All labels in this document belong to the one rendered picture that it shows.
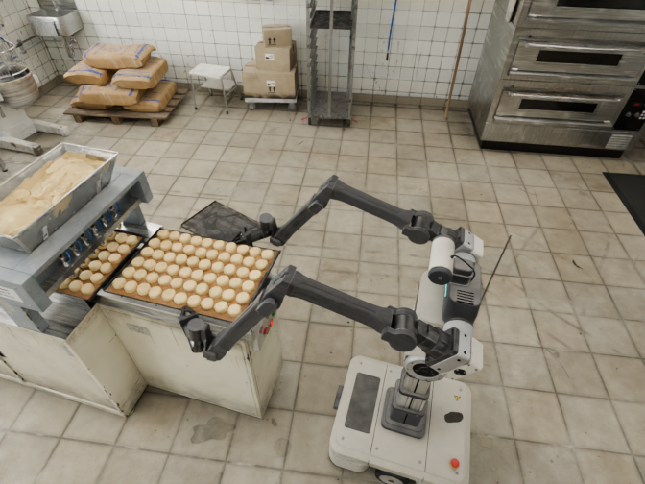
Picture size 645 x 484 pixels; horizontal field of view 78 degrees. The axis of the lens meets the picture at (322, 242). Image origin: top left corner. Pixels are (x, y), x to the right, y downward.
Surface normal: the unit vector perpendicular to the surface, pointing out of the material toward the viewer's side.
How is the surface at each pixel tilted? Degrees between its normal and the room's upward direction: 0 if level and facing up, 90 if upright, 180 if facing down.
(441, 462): 0
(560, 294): 0
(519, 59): 90
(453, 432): 0
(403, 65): 90
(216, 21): 90
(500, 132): 89
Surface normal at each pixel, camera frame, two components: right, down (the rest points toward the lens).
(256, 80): -0.06, 0.66
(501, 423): 0.01, -0.72
